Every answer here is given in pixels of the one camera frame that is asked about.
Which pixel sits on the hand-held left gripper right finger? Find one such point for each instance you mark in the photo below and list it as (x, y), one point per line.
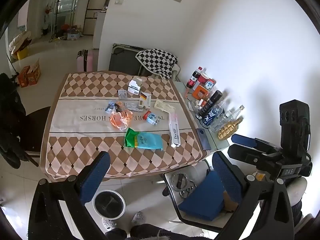
(228, 177)

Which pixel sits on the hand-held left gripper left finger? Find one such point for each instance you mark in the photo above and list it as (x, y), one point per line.
(96, 177)

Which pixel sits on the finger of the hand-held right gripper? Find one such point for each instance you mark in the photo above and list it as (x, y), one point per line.
(246, 140)
(247, 156)

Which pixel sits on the silver foil blister pack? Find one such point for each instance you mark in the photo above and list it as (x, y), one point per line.
(133, 107)

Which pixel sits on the person's right forearm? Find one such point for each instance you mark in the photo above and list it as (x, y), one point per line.
(297, 190)

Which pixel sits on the black white-rimmed trash bin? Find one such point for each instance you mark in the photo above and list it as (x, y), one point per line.
(108, 203)

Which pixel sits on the gold grenade-shaped bottle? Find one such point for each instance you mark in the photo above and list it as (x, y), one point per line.
(226, 130)

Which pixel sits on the brown cardboard box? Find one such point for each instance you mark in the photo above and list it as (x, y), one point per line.
(231, 200)

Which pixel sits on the small white side table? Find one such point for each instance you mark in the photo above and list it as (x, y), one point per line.
(217, 142)

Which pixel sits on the clear glass bottle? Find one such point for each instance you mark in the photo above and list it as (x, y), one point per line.
(231, 113)

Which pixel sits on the blue cushion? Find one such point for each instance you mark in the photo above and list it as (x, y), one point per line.
(202, 200)

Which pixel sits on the blue labelled bottle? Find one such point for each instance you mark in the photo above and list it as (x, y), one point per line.
(211, 116)

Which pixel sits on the dark blue phone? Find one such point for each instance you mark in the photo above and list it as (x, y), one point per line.
(203, 140)

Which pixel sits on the grey slipper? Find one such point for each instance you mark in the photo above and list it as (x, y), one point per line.
(138, 217)
(108, 223)

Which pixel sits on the black spray can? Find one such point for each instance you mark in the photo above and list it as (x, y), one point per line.
(208, 105)

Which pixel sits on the green and blue packet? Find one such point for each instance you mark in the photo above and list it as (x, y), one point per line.
(145, 141)

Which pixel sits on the brown checked printed tablecloth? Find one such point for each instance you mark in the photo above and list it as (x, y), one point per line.
(75, 120)

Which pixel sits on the orange plastic bag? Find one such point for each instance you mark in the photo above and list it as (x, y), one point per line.
(121, 120)

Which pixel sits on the black framed chair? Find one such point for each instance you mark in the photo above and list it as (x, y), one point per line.
(165, 192)

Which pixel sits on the blue and white small box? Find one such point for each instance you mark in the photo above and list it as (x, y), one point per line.
(210, 83)

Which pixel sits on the long white toothpaste box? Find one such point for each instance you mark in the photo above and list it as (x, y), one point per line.
(174, 130)

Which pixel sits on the small blue wrapper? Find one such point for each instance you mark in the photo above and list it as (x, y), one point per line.
(109, 106)

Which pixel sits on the small black packet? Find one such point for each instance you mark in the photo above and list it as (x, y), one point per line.
(117, 108)

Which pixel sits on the red and white cup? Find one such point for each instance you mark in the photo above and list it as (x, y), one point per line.
(203, 78)

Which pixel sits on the dark wooden chair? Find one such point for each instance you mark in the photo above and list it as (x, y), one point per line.
(37, 130)

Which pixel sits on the red and blue small box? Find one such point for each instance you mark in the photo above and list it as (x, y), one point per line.
(151, 118)

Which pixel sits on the cola bottle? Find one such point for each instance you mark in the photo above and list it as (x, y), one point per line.
(193, 78)

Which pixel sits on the clear pill blister pack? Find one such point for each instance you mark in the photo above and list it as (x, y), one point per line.
(122, 93)

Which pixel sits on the white box with flag print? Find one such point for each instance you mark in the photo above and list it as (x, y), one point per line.
(145, 100)

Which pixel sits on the white green-striped medicine box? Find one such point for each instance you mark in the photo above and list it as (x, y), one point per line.
(135, 88)

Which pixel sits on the pink suitcase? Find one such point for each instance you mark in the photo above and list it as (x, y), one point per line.
(85, 61)

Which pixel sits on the black white checkered cloth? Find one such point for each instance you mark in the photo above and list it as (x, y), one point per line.
(157, 60)

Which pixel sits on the dark folding bed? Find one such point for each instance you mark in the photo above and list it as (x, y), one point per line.
(122, 60)

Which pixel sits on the orange cardboard box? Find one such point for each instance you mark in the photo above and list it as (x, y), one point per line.
(34, 73)
(23, 77)

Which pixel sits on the yellow box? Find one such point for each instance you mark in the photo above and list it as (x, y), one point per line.
(22, 54)

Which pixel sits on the white bedding pile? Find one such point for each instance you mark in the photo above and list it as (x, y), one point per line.
(20, 41)

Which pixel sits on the coat rack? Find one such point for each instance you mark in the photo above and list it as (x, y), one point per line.
(57, 12)

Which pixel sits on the white wall switch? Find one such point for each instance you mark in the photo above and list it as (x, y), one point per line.
(119, 0)

